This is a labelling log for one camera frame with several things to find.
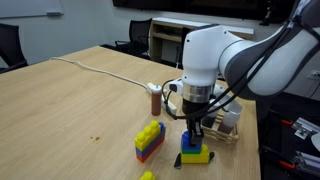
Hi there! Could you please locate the wooden shelf cabinet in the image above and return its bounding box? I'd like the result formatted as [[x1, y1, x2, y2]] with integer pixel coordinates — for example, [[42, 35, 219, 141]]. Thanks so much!
[[148, 16, 255, 68]]

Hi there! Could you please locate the orange clamp handle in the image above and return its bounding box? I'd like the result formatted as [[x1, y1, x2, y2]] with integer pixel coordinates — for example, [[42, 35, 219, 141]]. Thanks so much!
[[278, 160, 296, 171], [279, 118, 295, 127]]

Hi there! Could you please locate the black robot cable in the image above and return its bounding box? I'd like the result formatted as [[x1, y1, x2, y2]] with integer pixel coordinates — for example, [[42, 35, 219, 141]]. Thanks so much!
[[161, 13, 303, 121]]

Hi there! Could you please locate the white squeeze bottle brown sauce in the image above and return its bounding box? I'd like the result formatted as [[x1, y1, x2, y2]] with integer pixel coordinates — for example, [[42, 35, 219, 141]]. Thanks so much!
[[201, 111, 220, 129], [217, 99, 244, 135]]

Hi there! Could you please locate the grey whiteboard eraser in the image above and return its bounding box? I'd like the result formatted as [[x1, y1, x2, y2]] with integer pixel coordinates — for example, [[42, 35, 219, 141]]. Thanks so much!
[[46, 10, 64, 17]]

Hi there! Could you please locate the small blue building block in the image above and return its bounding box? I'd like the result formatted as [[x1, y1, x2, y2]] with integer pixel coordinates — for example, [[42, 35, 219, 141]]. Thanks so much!
[[180, 130, 203, 151]]

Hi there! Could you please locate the white power cable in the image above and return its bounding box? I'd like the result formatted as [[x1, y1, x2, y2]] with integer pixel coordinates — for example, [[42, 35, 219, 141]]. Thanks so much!
[[49, 56, 150, 91]]

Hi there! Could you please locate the long yellow building block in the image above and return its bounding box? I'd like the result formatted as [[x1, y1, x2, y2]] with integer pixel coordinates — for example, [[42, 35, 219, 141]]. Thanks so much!
[[134, 119, 162, 152]]

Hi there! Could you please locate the white wall whiteboard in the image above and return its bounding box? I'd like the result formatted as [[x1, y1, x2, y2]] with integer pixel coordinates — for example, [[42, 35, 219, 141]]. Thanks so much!
[[0, 0, 65, 20]]

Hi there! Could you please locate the silver aluminium rail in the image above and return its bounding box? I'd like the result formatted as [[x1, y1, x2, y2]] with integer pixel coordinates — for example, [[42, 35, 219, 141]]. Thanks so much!
[[292, 150, 320, 178]]

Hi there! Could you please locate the white power strip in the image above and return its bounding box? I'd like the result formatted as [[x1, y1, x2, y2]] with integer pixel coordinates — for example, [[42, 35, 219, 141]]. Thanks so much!
[[146, 82, 178, 115]]

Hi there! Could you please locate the black wall screen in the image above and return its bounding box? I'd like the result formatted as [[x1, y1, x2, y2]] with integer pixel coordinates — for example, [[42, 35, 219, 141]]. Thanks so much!
[[111, 0, 298, 25]]

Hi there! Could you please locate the black mesh office chair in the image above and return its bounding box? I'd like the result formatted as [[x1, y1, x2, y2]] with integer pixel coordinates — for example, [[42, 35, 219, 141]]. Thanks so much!
[[114, 17, 154, 60], [0, 22, 30, 75]]

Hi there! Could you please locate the slim brown sauce bottle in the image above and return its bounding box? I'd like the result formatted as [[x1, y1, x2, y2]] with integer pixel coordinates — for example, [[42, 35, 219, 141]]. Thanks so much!
[[150, 84, 163, 117]]

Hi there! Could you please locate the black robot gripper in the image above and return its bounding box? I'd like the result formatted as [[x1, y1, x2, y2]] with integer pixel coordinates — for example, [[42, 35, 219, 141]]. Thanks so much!
[[181, 98, 212, 148]]

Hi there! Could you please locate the green building block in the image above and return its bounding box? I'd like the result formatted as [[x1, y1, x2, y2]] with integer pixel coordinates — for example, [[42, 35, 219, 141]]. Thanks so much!
[[181, 147, 203, 156]]

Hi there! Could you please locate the wide yellow building block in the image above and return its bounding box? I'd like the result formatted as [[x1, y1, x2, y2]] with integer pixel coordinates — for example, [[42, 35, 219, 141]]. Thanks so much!
[[179, 143, 211, 165]]

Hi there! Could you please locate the long red building block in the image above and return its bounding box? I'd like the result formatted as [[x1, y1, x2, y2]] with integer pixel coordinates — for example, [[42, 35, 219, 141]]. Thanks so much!
[[136, 135, 166, 164]]

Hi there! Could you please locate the wooden slat crate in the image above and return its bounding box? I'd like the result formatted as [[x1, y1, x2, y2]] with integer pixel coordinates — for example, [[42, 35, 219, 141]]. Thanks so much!
[[201, 109, 240, 146]]

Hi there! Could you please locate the silver metal bracket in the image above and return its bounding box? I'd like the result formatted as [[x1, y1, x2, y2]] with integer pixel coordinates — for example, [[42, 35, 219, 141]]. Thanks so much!
[[291, 116, 320, 141]]

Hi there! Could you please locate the small yellow building block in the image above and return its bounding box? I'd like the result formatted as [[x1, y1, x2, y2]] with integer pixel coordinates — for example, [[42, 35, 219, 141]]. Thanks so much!
[[138, 170, 157, 180]]

